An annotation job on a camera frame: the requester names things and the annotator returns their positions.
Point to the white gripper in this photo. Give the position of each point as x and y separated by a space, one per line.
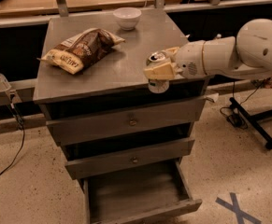
188 60

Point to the middle grey drawer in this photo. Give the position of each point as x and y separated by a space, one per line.
129 158

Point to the black stand base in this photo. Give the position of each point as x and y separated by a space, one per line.
254 121

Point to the blue tape cross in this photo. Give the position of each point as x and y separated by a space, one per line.
233 206

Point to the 7up soda can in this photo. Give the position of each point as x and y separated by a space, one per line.
157 86

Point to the grey wooden drawer cabinet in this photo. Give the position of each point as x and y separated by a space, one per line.
155 31

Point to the white ceramic bowl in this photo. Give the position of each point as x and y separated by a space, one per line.
127 17

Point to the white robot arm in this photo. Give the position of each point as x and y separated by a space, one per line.
248 55

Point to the top grey drawer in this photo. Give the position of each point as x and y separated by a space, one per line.
132 120

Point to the brown chip bag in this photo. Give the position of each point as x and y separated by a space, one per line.
83 50

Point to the bottom grey drawer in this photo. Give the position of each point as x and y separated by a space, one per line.
141 195

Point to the grey metal rail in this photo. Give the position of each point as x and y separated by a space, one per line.
54 85

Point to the grey drawer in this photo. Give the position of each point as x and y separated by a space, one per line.
132 120
129 158
141 195

